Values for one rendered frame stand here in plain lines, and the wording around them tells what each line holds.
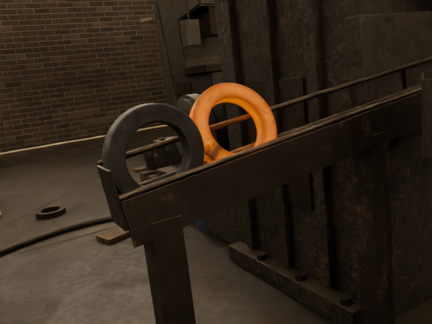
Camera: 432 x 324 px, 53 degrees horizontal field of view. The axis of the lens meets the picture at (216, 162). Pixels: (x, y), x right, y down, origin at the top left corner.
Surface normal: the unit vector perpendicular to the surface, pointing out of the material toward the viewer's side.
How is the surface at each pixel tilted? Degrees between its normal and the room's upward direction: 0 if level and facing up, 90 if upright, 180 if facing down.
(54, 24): 90
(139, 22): 90
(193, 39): 90
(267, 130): 67
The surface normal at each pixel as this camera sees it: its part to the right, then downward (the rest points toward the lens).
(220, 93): 0.37, -0.26
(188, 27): 0.64, 0.08
